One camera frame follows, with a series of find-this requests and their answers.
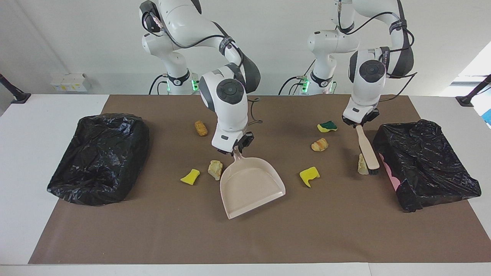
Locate beige hand brush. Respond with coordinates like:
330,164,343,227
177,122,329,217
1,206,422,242
355,125,380,176

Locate beige plastic dustpan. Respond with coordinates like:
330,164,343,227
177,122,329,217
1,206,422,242
220,147,286,220

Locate small yellow sponge wedge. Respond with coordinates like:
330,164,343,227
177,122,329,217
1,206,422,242
180,169,201,186

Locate yellow notched sponge piece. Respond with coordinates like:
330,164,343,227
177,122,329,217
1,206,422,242
299,166,320,188

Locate black bag lined pink bin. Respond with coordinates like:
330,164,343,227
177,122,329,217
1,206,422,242
373,119,482,212

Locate brown paper table mat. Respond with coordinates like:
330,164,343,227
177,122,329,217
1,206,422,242
29,95,491,264

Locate black clamp stand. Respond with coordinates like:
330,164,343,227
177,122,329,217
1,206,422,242
0,74,31,104
456,75,491,107

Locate white boxes with yellow labels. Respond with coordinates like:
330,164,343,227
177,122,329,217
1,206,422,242
50,73,92,92

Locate black base power cable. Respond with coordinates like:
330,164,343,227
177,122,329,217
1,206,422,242
278,76,307,95
149,74,169,95

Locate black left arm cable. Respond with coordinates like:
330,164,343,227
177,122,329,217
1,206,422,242
338,0,418,103

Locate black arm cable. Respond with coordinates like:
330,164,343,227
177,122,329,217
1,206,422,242
338,0,418,103
140,2,264,126

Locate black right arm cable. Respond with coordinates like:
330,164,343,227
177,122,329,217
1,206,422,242
140,2,264,126

